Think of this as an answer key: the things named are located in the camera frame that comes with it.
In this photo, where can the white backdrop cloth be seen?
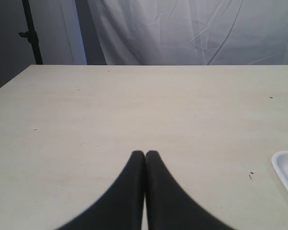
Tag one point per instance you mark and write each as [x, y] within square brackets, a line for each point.
[177, 32]

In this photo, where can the black light stand pole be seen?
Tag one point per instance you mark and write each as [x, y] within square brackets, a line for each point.
[31, 34]

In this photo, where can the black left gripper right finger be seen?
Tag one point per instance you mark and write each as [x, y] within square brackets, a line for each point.
[168, 206]

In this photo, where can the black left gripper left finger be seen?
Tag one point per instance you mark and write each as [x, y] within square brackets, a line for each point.
[121, 206]

